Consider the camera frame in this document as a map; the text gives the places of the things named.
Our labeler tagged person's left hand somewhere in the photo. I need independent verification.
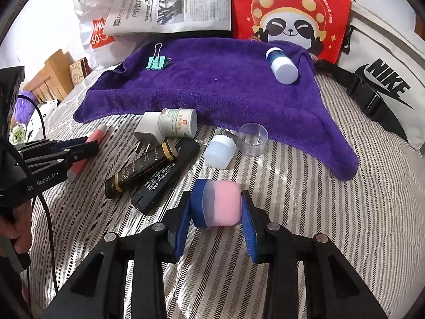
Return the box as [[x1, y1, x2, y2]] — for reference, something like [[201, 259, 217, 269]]
[[0, 206, 33, 255]]

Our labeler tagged black box with gold print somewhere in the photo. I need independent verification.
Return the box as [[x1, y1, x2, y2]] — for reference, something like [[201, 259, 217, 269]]
[[104, 140, 181, 199]]

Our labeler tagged white charger plug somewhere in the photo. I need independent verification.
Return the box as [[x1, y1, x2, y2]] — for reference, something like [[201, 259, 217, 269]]
[[134, 111, 163, 153]]

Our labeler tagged brown patterned box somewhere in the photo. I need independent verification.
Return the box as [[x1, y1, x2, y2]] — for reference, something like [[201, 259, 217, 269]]
[[69, 58, 93, 85]]

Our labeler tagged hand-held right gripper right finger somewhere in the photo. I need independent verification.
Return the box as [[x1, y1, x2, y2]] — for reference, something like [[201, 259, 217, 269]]
[[241, 189, 379, 319]]

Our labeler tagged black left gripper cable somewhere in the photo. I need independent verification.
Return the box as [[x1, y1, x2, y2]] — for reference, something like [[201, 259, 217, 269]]
[[15, 95, 57, 319]]

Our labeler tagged blue bottle with white cap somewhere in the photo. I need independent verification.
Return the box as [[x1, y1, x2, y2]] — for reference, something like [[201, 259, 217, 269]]
[[265, 47, 299, 85]]

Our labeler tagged black bar with white print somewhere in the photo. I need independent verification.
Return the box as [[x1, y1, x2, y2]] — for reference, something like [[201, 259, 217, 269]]
[[130, 138, 201, 215]]

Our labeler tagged white plastic bag orange logo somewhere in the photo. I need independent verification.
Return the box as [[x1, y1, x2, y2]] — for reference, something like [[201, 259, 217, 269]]
[[68, 0, 130, 70]]

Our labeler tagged pink jar with blue lid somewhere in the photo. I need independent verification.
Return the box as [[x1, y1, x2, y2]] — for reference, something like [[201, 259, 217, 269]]
[[190, 179, 241, 229]]

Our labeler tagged striped bed sheet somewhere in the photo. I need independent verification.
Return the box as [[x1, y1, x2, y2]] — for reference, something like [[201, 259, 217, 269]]
[[10, 66, 425, 319]]

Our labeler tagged green binder clip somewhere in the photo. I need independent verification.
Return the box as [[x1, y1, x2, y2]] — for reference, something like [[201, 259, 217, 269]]
[[146, 43, 171, 71]]

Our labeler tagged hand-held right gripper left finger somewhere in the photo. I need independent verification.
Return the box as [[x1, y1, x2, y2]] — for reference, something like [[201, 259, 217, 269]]
[[41, 189, 200, 319]]

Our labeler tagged white pill bottle green label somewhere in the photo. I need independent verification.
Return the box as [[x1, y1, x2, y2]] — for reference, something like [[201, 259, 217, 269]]
[[159, 108, 198, 138]]

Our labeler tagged small white adapter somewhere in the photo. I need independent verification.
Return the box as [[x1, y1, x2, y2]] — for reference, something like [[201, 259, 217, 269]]
[[203, 131, 238, 170]]

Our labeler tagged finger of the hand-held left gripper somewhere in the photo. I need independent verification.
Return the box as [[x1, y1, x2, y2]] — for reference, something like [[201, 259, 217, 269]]
[[15, 136, 90, 155], [25, 143, 100, 177]]

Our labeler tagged wooden headboard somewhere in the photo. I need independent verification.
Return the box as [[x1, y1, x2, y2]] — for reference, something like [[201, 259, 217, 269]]
[[23, 49, 74, 103]]

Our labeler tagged newspaper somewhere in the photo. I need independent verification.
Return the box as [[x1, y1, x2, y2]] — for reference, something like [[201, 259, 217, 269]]
[[104, 0, 232, 35]]

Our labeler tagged white waist bag black strap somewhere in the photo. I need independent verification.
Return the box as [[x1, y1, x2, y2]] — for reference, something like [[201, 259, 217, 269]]
[[314, 2, 425, 150]]

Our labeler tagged purple plush toy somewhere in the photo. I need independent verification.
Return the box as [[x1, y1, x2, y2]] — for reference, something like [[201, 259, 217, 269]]
[[13, 90, 37, 123]]

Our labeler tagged pink and white tube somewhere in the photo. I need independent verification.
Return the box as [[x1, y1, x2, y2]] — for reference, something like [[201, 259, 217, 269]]
[[66, 124, 108, 183]]

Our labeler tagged purple towel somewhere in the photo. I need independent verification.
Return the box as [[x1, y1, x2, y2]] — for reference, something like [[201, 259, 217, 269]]
[[73, 37, 361, 182]]

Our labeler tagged clear plastic cup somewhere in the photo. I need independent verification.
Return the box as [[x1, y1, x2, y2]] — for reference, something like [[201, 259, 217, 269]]
[[238, 123, 269, 157]]

